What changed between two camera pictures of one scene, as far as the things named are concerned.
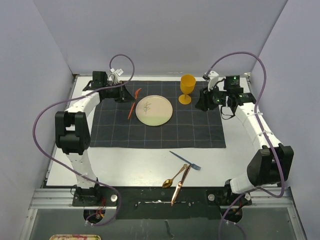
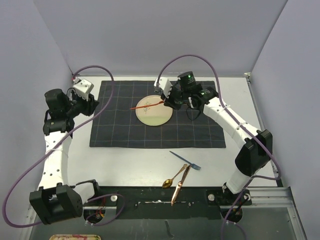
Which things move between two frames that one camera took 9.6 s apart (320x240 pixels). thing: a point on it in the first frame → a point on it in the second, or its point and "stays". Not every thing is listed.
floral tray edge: (75, 237) stays
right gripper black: (204, 103) → (168, 102)
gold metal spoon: (168, 183) stays
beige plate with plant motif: (154, 110) stays
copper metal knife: (179, 185) stays
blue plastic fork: (194, 166) stays
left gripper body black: (116, 92) → (79, 105)
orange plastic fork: (136, 94) → (147, 105)
